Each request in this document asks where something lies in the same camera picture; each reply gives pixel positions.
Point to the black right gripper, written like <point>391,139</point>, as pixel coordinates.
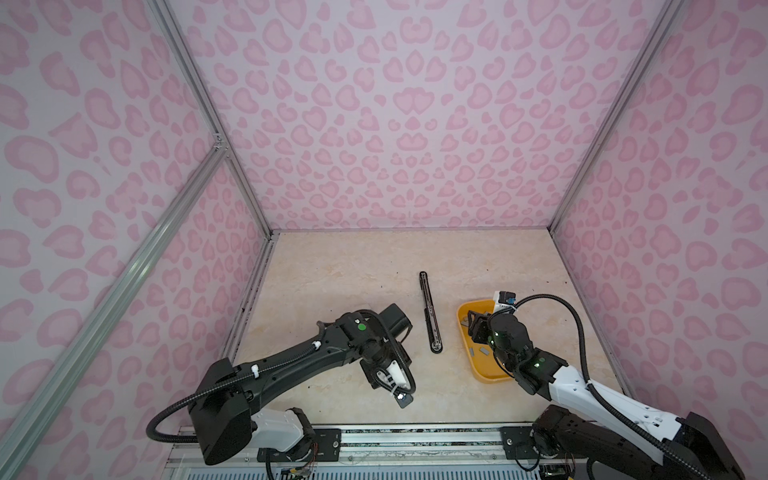
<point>478,326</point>

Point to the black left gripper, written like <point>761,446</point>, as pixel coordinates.
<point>373,371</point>

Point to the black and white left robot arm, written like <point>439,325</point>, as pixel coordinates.
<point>228,411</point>

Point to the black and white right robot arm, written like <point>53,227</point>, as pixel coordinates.
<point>585,418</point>

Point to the yellow plastic tray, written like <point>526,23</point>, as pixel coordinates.
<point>482,363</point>

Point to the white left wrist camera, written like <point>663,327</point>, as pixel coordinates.
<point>402,387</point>

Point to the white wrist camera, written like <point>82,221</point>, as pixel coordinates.
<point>402,387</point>
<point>504,300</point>

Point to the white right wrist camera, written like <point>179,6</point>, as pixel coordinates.
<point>504,300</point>

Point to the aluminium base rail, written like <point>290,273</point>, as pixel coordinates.
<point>401,451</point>

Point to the aluminium frame bar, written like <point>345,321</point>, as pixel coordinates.
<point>29,428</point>

